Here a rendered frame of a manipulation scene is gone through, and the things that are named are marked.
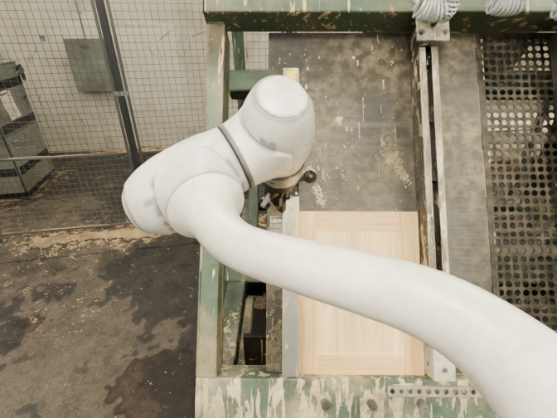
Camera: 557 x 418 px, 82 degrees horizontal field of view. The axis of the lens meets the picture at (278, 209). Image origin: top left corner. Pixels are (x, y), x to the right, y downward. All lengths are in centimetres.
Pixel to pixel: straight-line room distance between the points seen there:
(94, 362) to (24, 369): 40
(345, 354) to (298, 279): 77
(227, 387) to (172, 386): 114
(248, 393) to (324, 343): 26
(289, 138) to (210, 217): 14
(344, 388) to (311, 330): 18
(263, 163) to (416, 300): 26
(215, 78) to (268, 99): 72
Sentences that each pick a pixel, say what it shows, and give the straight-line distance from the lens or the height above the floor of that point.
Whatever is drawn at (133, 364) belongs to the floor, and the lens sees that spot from 235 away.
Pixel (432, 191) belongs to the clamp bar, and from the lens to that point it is 106.
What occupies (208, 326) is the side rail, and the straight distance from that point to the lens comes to 102.
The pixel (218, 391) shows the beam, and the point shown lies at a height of 88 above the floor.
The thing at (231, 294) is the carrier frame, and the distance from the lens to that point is 145.
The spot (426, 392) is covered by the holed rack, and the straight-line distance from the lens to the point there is 113.
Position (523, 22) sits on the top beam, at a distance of 144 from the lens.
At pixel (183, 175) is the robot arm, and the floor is 163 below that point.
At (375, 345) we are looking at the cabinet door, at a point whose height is 96.
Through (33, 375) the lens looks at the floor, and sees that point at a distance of 258.
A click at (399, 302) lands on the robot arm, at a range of 29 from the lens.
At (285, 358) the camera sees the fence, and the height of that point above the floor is 95.
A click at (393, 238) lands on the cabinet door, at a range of 107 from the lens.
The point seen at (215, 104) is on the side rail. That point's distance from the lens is 109.
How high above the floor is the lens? 179
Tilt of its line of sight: 29 degrees down
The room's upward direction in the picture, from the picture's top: straight up
